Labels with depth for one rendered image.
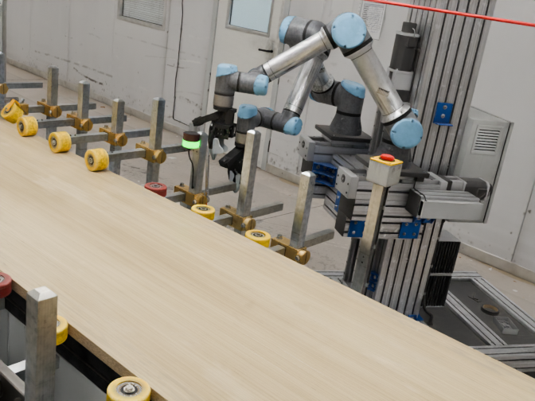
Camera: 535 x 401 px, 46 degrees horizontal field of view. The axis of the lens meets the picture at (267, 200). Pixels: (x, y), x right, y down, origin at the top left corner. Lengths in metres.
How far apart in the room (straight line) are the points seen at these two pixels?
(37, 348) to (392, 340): 0.82
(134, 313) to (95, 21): 6.69
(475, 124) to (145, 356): 1.88
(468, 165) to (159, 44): 4.67
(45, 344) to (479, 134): 2.13
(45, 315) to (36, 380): 0.12
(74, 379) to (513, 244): 3.59
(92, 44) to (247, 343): 6.85
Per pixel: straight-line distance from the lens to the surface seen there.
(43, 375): 1.13
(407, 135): 2.34
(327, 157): 2.93
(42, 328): 1.08
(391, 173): 1.81
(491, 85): 4.57
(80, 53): 8.29
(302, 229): 2.04
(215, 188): 2.49
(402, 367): 1.46
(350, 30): 2.26
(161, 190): 2.26
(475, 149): 2.84
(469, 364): 1.55
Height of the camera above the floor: 1.65
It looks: 19 degrees down
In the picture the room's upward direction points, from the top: 9 degrees clockwise
